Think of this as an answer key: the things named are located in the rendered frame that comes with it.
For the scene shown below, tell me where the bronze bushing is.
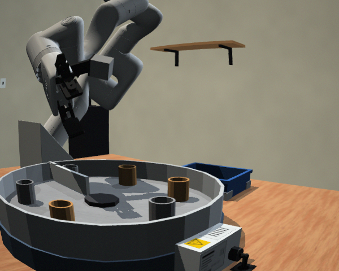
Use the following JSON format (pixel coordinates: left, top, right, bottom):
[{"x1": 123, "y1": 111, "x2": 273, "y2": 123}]
[
  {"x1": 168, "y1": 177, "x2": 190, "y2": 202},
  {"x1": 49, "y1": 200, "x2": 75, "y2": 221},
  {"x1": 118, "y1": 165, "x2": 137, "y2": 186}
]

